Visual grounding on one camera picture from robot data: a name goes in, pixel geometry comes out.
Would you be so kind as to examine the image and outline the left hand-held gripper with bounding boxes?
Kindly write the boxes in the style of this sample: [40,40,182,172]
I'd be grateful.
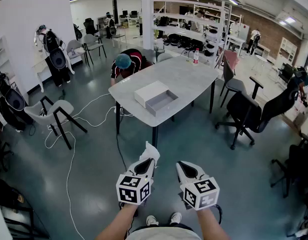
[115,158,156,206]

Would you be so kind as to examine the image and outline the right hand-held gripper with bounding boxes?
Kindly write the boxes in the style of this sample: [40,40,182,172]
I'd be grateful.
[175,160,221,211]

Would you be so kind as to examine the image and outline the white drawer box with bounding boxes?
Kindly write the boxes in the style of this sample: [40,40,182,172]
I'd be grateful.
[134,80,179,117]

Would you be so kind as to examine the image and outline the person's left forearm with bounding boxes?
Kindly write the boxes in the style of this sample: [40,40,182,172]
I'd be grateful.
[95,202,139,240]

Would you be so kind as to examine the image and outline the person's right forearm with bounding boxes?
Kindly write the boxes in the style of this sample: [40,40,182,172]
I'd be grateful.
[196,207,232,240]

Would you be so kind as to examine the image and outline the person's right white shoe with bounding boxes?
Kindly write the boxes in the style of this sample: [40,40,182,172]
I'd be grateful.
[169,211,182,225]

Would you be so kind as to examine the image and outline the person's white shoe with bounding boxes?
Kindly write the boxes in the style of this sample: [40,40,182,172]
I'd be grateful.
[169,211,182,225]
[145,215,159,227]

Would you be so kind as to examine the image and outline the person's left white shoe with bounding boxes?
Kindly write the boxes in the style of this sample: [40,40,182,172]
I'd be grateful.
[145,215,159,227]

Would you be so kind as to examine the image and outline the person's light grey shirt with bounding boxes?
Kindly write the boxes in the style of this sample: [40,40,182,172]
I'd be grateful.
[126,223,202,240]

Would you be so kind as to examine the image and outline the dark grey chair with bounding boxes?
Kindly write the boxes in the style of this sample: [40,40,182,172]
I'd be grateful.
[220,55,247,109]

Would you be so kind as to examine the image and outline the light grey chair black legs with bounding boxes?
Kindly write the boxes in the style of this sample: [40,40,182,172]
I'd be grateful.
[23,95,88,151]

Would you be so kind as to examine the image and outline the pink chair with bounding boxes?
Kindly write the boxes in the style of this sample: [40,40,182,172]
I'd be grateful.
[223,49,241,76]

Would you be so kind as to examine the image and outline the white round appliance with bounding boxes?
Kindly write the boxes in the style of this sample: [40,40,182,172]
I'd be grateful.
[206,28,221,43]
[204,42,216,57]

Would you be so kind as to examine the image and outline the grey chair thin black legs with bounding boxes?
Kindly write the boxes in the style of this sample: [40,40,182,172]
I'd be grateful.
[65,39,91,68]
[82,33,107,65]

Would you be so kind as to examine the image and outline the white shelving rack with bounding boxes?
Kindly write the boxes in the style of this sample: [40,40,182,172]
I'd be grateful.
[152,0,232,67]

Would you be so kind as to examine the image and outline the white cabinet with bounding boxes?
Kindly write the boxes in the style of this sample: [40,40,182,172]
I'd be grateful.
[278,36,298,64]

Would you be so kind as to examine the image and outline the black mesh office chair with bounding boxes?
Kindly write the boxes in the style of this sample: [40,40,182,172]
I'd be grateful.
[83,17,100,37]

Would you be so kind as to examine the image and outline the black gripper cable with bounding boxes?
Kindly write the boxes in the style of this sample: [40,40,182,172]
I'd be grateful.
[213,203,223,225]

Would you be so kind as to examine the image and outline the black floor cable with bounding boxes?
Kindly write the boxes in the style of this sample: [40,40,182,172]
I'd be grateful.
[115,132,127,173]

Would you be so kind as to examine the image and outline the white floor cable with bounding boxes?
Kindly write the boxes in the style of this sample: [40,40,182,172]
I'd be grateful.
[44,92,134,240]

